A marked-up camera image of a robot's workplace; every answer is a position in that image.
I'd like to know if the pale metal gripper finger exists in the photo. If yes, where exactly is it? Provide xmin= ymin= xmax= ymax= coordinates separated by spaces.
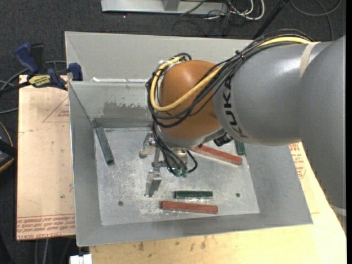
xmin=144 ymin=169 xmax=163 ymax=198
xmin=138 ymin=132 xmax=157 ymax=160

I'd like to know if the grey metal bin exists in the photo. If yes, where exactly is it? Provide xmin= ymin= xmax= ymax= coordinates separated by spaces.
xmin=64 ymin=31 xmax=314 ymax=248

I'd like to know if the red-brown flat block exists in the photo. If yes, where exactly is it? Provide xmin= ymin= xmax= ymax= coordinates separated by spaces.
xmin=191 ymin=144 xmax=244 ymax=166
xmin=159 ymin=200 xmax=219 ymax=215

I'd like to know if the dark green flat block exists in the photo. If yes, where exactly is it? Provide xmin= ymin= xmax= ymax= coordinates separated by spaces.
xmin=95 ymin=128 xmax=115 ymax=165
xmin=234 ymin=140 xmax=246 ymax=156
xmin=173 ymin=190 xmax=214 ymax=200

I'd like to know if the brown cardboard board, red print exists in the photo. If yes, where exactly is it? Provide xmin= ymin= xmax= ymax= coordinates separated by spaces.
xmin=15 ymin=74 xmax=308 ymax=241

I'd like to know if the black cylinder on white bracket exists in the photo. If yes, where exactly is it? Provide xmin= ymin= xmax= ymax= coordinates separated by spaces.
xmin=213 ymin=132 xmax=234 ymax=147

